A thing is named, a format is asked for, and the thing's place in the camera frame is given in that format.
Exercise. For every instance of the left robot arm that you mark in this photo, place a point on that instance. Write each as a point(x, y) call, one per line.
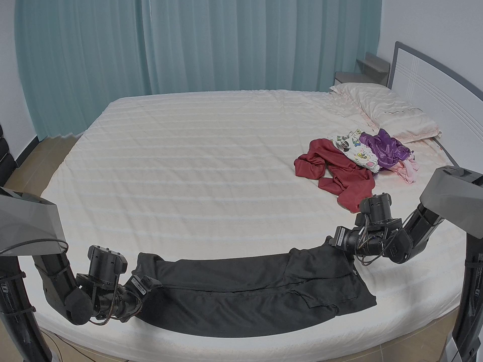
point(30, 221)

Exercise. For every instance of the cream pillow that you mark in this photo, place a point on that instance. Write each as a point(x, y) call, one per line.
point(388, 106)

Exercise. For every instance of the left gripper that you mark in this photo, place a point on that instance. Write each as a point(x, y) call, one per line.
point(132, 296)

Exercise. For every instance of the blue-green curtain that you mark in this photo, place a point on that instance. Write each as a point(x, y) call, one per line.
point(188, 32)

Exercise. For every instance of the bed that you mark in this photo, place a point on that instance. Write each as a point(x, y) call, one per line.
point(188, 157)

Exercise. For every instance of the black T-shirt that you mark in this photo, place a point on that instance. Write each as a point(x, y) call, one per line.
point(245, 289)

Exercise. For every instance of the dark red garment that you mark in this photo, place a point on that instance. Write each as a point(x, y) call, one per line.
point(354, 190)

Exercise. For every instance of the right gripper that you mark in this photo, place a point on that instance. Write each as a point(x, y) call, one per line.
point(351, 241)

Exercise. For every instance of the grey bedside table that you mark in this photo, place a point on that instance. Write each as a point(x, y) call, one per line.
point(354, 77)

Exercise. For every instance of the white printed garment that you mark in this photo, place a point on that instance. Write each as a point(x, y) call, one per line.
point(358, 153)

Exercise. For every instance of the black ribbed furniture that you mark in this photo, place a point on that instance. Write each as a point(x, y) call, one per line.
point(5, 157)

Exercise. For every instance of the purple garment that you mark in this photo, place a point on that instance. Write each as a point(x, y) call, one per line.
point(385, 147)

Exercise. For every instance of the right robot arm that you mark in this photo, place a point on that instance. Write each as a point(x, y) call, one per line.
point(452, 198)

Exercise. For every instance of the pink garment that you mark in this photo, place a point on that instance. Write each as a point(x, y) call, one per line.
point(409, 174)

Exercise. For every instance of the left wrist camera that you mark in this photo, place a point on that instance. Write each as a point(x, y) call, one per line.
point(120, 264)

